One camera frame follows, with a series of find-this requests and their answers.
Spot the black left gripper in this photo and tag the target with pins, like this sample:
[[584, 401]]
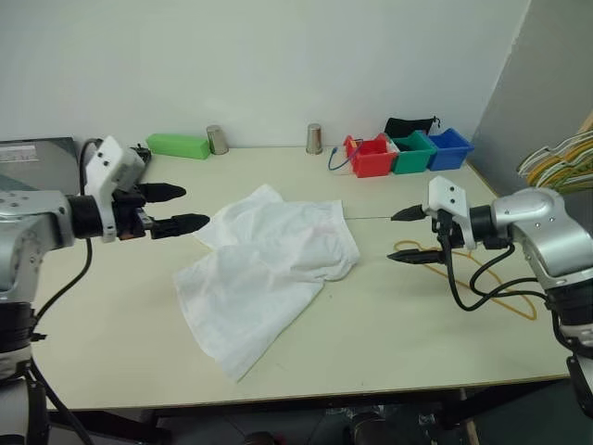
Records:
[[127, 218]]

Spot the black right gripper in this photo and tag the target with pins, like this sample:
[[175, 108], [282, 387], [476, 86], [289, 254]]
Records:
[[451, 232]]

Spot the white cloth garment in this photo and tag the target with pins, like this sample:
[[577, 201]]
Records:
[[268, 259]]

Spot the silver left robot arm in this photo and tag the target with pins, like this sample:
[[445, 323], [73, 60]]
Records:
[[28, 218]]

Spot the green rectangular box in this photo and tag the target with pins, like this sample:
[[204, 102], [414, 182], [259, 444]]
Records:
[[176, 145]]

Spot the green plastic bin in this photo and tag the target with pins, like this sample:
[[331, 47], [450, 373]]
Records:
[[412, 160]]

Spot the wide metal cup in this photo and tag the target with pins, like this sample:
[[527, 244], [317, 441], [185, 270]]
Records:
[[217, 139]]

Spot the red plastic bin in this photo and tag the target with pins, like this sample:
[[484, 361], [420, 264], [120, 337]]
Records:
[[370, 164]]

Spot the blue plastic bin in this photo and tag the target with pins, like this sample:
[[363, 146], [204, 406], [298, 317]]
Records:
[[449, 155]]

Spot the grey laptop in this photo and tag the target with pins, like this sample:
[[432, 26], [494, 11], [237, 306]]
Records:
[[46, 162]]

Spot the slim metal cup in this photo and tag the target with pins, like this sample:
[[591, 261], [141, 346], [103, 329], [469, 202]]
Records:
[[314, 139]]

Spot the wooden table leg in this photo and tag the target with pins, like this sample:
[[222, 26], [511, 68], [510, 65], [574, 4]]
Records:
[[470, 422]]

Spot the large dark rounded shape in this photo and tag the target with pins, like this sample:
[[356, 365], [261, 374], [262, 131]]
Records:
[[366, 428]]

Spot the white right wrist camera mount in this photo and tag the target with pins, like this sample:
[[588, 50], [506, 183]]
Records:
[[447, 194]]

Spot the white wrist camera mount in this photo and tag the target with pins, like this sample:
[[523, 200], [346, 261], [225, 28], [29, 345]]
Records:
[[104, 167], [447, 194]]

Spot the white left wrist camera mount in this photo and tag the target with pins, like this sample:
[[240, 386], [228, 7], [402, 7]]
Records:
[[104, 167]]

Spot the black table frame bar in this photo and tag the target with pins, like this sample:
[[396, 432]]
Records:
[[509, 399]]

